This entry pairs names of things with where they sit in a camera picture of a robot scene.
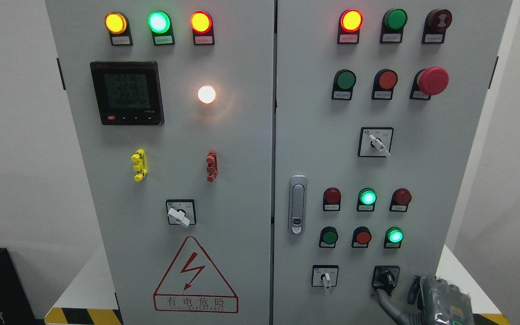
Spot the black rotary knob switch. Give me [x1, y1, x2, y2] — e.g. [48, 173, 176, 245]
[371, 265, 400, 297]

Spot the red terminal connector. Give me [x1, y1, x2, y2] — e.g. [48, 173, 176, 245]
[205, 149, 218, 182]

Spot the dark red indicator light left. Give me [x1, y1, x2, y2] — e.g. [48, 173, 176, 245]
[322, 187, 341, 211]

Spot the dark red indicator light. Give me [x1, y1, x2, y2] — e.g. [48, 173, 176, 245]
[322, 187, 341, 211]
[389, 188, 412, 213]

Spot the white glowing lamp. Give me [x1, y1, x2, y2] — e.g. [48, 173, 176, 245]
[197, 85, 217, 104]

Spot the grey left cabinet door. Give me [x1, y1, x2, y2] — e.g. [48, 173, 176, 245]
[46, 0, 275, 325]

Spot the grey cabinet door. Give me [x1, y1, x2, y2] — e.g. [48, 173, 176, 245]
[46, 0, 275, 325]
[273, 0, 512, 325]

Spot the green lit indicator middle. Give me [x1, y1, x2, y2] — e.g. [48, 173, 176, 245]
[357, 188, 377, 212]

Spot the green push button second row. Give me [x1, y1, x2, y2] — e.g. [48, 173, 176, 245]
[331, 69, 356, 101]

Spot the yellow terminal connector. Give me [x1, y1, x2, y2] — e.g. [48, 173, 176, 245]
[130, 148, 147, 182]

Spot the red push button lower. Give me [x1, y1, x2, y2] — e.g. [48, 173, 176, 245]
[351, 226, 372, 248]

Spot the grey right cabinet door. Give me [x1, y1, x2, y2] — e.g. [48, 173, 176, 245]
[273, 0, 512, 325]

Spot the red electric hazard sign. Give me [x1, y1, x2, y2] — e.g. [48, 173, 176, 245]
[153, 236, 239, 313]

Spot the dark red indicator light right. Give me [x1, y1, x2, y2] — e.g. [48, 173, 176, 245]
[389, 188, 412, 213]

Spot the black digital power meter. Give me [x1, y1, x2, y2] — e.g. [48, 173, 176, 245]
[89, 61, 165, 125]

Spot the red push button second row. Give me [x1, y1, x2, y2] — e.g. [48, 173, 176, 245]
[371, 69, 398, 100]

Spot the red-rimmed orange indicator light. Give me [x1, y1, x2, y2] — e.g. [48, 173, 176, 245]
[190, 10, 215, 46]

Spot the green lit push button lower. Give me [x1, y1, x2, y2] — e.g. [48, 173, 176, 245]
[383, 227, 403, 249]

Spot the red lit indicator top right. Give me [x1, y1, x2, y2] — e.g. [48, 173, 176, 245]
[337, 9, 363, 45]

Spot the green lit indicator light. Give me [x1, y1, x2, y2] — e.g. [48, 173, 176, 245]
[147, 10, 175, 46]

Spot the red emergency stop mushroom button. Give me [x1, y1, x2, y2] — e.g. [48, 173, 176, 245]
[410, 66, 449, 101]

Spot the yellow indicator light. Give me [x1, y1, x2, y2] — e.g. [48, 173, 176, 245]
[104, 12, 133, 46]

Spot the dark red buzzer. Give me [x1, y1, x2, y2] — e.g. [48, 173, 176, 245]
[422, 9, 452, 44]

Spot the silver door lock handle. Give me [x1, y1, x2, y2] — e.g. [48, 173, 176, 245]
[288, 175, 307, 235]

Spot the white selector switch left door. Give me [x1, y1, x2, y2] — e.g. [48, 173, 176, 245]
[165, 199, 197, 228]

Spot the white selector switch upper right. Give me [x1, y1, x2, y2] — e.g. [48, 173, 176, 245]
[357, 127, 394, 157]

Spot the white selector switch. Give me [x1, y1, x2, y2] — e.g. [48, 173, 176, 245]
[311, 264, 339, 295]
[357, 127, 394, 157]

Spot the white selector switch lower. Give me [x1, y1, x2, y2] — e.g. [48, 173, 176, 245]
[311, 264, 339, 295]

